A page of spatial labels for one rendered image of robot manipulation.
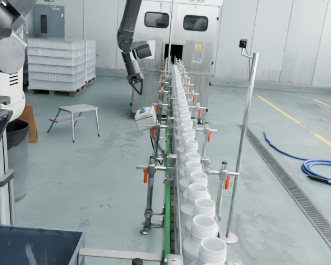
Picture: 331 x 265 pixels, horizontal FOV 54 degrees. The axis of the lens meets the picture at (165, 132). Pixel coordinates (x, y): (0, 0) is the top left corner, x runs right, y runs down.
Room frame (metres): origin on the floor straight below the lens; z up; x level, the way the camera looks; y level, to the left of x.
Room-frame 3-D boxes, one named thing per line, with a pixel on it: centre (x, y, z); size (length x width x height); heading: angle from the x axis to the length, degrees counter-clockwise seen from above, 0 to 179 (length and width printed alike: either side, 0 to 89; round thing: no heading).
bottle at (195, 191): (0.58, -0.07, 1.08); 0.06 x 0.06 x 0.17
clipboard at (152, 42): (5.54, 0.39, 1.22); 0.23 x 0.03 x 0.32; 91
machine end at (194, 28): (6.32, -0.02, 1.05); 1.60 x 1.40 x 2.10; 1
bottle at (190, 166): (0.70, -0.07, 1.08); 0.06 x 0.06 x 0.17
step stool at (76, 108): (4.42, 1.30, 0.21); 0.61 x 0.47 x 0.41; 54
